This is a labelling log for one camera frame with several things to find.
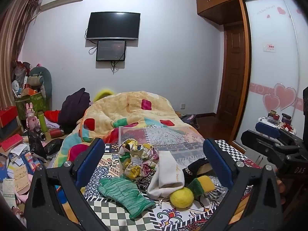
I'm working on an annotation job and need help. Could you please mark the dark glass jar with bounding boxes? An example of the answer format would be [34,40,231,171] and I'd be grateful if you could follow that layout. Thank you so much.
[281,113,292,126]

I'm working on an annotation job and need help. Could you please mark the black metal cylinder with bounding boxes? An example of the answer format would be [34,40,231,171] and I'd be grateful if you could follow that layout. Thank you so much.
[33,126,47,141]

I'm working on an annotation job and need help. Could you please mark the floral fabric scrunchie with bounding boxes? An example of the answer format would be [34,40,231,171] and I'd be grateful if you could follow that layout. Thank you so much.
[118,139,160,180]

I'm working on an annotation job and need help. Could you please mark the wooden door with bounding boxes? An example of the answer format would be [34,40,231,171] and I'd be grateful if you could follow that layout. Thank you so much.
[217,24,246,127]

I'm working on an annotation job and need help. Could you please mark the red bottle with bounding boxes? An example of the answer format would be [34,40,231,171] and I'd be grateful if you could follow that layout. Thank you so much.
[49,129,65,138]

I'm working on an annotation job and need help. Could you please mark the small black wall monitor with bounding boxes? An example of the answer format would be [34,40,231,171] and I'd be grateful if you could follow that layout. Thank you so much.
[96,40,127,62]

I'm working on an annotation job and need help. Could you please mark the silver mesh scrubber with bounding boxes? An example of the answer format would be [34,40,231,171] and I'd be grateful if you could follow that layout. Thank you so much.
[207,176,228,201]

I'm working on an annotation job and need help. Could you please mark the yellow patchwork quilt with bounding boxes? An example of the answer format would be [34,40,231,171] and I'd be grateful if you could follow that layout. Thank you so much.
[54,91,193,167]

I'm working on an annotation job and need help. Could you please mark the white heart wardrobe door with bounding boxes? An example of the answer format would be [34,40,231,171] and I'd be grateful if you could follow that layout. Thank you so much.
[232,0,308,151]

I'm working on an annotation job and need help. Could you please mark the blue plastic item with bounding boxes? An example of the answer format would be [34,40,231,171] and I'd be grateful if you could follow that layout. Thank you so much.
[54,185,67,204]

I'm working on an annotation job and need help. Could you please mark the yellow green cushion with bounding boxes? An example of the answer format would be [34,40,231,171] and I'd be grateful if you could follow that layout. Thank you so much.
[93,89,115,102]

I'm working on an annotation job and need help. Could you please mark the green cardboard box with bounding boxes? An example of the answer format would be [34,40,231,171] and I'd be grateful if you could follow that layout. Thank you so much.
[15,91,50,121]

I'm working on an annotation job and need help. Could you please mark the pink rabbit toy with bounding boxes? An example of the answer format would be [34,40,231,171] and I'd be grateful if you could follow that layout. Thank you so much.
[25,103,39,131]

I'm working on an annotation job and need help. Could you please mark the black wall television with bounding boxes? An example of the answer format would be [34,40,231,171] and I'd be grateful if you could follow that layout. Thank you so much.
[86,12,141,40]

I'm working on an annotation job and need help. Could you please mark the person's right hand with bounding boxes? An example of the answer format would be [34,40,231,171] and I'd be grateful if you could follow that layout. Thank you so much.
[275,178,286,205]

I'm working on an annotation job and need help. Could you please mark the white sock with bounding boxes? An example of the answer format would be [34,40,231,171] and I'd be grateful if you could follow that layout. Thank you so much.
[147,151,185,199]

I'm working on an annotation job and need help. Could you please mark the green bottle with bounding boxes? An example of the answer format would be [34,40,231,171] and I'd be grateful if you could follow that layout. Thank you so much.
[38,111,48,133]

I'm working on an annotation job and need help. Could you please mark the red cloth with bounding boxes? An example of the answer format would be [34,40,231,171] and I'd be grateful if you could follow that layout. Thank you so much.
[44,110,61,124]

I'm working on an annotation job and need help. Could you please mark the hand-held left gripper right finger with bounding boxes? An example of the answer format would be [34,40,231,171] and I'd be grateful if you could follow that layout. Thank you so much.
[200,138,283,231]

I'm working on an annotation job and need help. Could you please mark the brown striped curtain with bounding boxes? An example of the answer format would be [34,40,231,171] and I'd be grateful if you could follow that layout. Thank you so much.
[0,0,42,109]

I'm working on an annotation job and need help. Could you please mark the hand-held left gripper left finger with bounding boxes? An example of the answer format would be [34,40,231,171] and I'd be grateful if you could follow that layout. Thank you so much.
[24,138,106,231]

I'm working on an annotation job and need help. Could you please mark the red book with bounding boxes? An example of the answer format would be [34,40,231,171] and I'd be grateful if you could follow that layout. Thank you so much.
[0,134,24,151]

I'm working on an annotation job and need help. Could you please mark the pile of scattered papers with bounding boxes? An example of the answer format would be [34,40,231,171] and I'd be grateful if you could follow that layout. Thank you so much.
[0,143,46,212]

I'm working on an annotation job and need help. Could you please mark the dark purple bag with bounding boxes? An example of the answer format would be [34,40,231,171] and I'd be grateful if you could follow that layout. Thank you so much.
[179,114,200,130]

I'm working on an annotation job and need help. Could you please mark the red storage box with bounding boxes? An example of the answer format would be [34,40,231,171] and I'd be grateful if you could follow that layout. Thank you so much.
[0,106,20,128]

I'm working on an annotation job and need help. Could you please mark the black plastic bag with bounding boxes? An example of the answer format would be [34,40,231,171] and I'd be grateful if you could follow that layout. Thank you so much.
[26,129,48,162]
[43,138,64,159]

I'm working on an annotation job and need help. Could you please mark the patterned bed sheet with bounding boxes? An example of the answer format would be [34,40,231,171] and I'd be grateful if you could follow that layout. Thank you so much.
[55,125,263,231]

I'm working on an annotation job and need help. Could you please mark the clear plastic box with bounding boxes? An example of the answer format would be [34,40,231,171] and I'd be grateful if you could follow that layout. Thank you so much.
[119,126,208,167]

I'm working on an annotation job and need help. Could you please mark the yellow green sponge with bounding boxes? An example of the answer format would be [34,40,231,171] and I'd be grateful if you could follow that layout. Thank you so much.
[187,175,216,195]

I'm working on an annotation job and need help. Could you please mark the grey green plush pillow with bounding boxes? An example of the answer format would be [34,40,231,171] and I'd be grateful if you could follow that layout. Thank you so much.
[27,66,53,100]

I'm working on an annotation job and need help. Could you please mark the dark purple clothing pile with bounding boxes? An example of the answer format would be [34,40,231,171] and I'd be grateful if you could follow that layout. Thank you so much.
[58,88,91,132]

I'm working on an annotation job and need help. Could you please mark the black television cable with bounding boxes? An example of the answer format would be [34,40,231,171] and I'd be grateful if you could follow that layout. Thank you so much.
[85,28,99,56]

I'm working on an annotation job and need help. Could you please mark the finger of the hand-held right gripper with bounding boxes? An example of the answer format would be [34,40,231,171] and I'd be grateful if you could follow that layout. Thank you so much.
[241,130,289,165]
[255,121,297,143]

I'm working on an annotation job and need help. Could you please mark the green knitted glove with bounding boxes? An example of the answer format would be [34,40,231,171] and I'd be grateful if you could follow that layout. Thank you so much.
[97,175,157,219]

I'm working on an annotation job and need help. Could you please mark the yellow felt ball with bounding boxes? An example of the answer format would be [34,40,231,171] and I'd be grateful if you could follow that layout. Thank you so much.
[170,187,194,209]

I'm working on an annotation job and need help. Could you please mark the black checkered cloth item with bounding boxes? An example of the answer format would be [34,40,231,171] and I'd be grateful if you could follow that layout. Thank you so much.
[182,157,213,181]

